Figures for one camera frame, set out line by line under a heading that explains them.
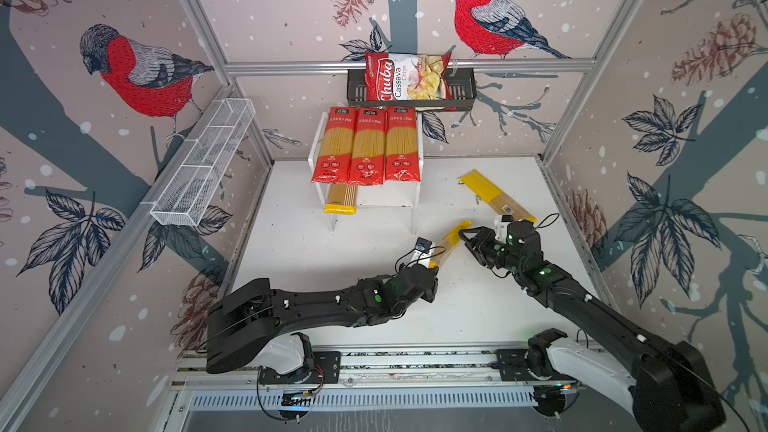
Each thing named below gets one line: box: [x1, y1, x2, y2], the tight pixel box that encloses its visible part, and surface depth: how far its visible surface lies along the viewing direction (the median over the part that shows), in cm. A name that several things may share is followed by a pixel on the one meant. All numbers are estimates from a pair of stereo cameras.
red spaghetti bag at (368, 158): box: [348, 108, 386, 186], surface depth 77 cm
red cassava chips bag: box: [365, 51, 457, 112], surface depth 89 cm
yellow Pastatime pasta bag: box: [324, 182, 358, 215], surface depth 88 cm
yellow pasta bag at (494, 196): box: [458, 169, 538, 223], surface depth 111 cm
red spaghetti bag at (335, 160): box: [311, 106, 357, 184], surface depth 76 cm
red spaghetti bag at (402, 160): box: [385, 106, 421, 182], surface depth 77 cm
